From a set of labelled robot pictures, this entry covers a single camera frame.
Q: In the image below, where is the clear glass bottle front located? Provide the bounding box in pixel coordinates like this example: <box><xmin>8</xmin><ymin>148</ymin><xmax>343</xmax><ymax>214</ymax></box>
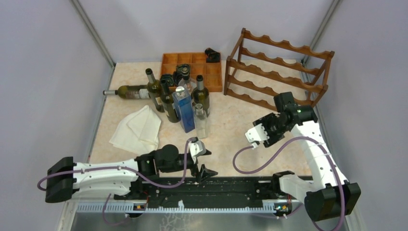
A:
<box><xmin>194</xmin><ymin>103</ymin><xmax>208</xmax><ymax>139</ymax></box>

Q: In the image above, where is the blue square glass bottle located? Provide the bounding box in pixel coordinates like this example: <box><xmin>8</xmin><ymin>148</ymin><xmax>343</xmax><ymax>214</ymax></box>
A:
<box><xmin>172</xmin><ymin>86</ymin><xmax>195</xmax><ymax>133</ymax></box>

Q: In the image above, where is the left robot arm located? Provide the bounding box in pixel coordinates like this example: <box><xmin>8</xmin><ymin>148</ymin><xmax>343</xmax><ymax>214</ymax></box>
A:
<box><xmin>37</xmin><ymin>141</ymin><xmax>218</xmax><ymax>203</ymax></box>

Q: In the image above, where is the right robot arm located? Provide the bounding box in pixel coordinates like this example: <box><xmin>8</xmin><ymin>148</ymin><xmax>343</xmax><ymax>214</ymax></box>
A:
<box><xmin>245</xmin><ymin>92</ymin><xmax>361</xmax><ymax>221</ymax></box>

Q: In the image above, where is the standing green bottle right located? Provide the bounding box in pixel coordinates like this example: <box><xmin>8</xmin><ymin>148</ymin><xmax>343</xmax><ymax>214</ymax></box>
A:
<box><xmin>192</xmin><ymin>75</ymin><xmax>210</xmax><ymax>116</ymax></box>

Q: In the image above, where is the standing green bottle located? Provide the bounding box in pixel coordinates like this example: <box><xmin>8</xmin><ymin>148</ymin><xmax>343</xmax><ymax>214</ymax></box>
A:
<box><xmin>160</xmin><ymin>79</ymin><xmax>179</xmax><ymax>123</ymax></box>
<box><xmin>192</xmin><ymin>75</ymin><xmax>210</xmax><ymax>116</ymax></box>
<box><xmin>145</xmin><ymin>68</ymin><xmax>164</xmax><ymax>113</ymax></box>

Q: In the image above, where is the wooden wine rack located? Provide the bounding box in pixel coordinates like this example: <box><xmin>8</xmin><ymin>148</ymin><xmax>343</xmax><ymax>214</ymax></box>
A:
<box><xmin>223</xmin><ymin>28</ymin><xmax>335</xmax><ymax>110</ymax></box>

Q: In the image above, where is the standing green bottle front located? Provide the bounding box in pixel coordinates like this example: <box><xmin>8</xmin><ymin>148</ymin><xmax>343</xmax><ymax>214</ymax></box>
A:
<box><xmin>160</xmin><ymin>79</ymin><xmax>179</xmax><ymax>123</ymax></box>

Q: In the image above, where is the small clear labelled bottle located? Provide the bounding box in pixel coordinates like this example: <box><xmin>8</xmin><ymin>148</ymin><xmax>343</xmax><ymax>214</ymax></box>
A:
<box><xmin>178</xmin><ymin>75</ymin><xmax>197</xmax><ymax>95</ymax></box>

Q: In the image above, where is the standing green bottle left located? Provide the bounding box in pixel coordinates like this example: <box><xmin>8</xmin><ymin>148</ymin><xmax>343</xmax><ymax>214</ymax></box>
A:
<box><xmin>145</xmin><ymin>68</ymin><xmax>164</xmax><ymax>113</ymax></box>

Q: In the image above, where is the lying green wine bottle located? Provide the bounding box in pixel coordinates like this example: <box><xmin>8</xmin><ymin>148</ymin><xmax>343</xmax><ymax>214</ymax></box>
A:
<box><xmin>102</xmin><ymin>85</ymin><xmax>150</xmax><ymax>100</ymax></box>

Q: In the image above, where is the white folded cloth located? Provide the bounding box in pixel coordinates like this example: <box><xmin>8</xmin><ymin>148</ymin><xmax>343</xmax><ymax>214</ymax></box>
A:
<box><xmin>109</xmin><ymin>105</ymin><xmax>162</xmax><ymax>155</ymax></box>

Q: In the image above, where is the wooden compartment tray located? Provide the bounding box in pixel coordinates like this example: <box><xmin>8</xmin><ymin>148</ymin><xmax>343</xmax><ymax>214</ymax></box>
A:
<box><xmin>159</xmin><ymin>52</ymin><xmax>223</xmax><ymax>92</ymax></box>

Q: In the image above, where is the black part in tray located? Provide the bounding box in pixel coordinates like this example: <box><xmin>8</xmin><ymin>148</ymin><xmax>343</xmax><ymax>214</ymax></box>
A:
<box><xmin>173</xmin><ymin>64</ymin><xmax>191</xmax><ymax>85</ymax></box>

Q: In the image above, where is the black part behind tray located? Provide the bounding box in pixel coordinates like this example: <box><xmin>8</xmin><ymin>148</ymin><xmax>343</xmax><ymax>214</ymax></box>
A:
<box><xmin>204</xmin><ymin>48</ymin><xmax>221</xmax><ymax>63</ymax></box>

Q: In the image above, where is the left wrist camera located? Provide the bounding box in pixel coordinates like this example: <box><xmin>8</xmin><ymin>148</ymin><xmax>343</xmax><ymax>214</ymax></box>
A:
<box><xmin>188</xmin><ymin>137</ymin><xmax>206</xmax><ymax>161</ymax></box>

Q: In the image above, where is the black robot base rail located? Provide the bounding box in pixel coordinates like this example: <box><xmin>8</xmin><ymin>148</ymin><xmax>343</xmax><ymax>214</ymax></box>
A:
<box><xmin>113</xmin><ymin>176</ymin><xmax>296</xmax><ymax>209</ymax></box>

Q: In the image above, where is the white cable duct strip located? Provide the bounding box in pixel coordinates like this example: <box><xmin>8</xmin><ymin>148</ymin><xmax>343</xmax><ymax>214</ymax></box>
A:
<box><xmin>76</xmin><ymin>199</ymin><xmax>287</xmax><ymax>214</ymax></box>

